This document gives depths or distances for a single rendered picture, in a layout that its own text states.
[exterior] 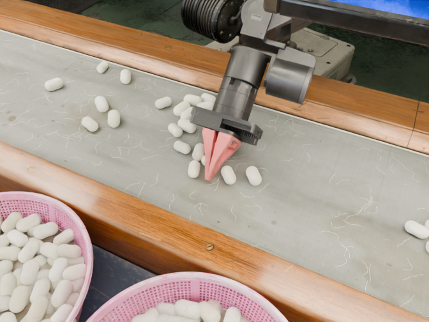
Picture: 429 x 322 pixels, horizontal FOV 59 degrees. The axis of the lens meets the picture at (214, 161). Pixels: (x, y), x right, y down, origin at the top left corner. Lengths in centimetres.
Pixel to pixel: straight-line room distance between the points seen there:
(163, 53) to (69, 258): 48
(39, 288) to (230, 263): 24
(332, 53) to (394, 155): 83
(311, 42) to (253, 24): 96
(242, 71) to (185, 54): 29
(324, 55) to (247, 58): 90
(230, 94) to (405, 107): 34
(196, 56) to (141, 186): 34
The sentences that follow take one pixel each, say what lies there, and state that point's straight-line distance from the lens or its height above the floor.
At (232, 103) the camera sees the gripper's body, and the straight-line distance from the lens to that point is 56.
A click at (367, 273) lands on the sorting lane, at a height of 74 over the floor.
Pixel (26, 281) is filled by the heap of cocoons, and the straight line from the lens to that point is 55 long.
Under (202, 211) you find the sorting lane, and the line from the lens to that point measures 56.
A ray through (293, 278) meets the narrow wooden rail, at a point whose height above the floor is 76.
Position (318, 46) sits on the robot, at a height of 47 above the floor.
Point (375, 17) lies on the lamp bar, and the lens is 33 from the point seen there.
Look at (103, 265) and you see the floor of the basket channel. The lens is 61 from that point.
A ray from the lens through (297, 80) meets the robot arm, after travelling 56.
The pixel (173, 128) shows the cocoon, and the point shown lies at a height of 76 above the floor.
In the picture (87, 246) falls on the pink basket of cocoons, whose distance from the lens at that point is 52.
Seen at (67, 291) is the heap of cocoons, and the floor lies 74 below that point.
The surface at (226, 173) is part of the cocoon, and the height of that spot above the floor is 76.
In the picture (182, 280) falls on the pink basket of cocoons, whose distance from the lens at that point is 48.
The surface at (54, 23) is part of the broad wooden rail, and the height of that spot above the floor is 76.
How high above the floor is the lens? 119
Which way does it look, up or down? 46 degrees down
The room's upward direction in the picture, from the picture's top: straight up
